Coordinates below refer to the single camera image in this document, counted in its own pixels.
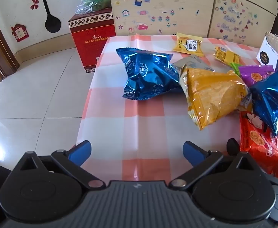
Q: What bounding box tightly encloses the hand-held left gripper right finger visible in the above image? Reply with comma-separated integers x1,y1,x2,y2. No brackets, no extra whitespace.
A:
169,141,260,188

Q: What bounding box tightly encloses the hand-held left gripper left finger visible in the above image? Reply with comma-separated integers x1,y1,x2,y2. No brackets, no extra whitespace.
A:
13,141,106,190

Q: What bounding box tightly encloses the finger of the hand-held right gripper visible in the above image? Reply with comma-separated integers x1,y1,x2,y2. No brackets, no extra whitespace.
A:
226,138,239,156

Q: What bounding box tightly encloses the red noodle snack packet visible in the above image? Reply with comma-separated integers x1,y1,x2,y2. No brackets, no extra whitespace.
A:
239,111,278,181

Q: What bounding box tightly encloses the purple noodle snack packet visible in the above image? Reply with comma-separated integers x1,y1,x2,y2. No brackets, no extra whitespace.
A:
238,65,276,87

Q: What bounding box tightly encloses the small yellow snack packet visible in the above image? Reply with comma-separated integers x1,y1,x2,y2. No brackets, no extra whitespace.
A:
213,46,242,65

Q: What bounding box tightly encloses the silver foil snack packet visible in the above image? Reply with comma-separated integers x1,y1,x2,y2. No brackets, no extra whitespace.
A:
171,55,215,73

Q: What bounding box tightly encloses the cardboard box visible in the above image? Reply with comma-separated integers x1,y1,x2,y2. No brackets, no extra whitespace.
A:
256,32,278,72

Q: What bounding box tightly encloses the yellow waffle packet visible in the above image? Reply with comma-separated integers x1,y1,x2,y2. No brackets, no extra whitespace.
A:
173,32,204,57

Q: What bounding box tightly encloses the orange checked tablecloth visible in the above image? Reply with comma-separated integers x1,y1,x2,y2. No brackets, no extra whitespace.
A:
76,34,278,183

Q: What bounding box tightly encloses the yellow potato chip bag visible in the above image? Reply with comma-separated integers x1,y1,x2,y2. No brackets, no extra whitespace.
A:
179,65,249,131

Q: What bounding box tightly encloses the large blue foil snack bag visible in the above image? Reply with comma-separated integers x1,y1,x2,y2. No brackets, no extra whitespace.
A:
116,47,184,101
249,57,278,137

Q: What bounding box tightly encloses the green snack packet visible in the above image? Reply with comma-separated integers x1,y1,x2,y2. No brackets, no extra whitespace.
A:
229,62,242,74

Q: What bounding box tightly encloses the red carton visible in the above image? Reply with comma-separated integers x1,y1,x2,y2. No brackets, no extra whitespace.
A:
68,8,117,74

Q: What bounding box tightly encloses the red house socket sticker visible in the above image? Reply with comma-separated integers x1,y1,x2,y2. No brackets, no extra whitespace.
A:
11,24,29,43

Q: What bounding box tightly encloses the beige cabinet with stickers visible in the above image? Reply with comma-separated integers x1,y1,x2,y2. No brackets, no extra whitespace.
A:
108,0,278,47

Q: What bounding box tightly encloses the brown door frame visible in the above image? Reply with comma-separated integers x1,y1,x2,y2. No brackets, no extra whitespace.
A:
0,5,21,76

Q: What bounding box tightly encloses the black vase wall sticker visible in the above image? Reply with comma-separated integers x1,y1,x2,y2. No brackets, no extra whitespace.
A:
31,0,62,34

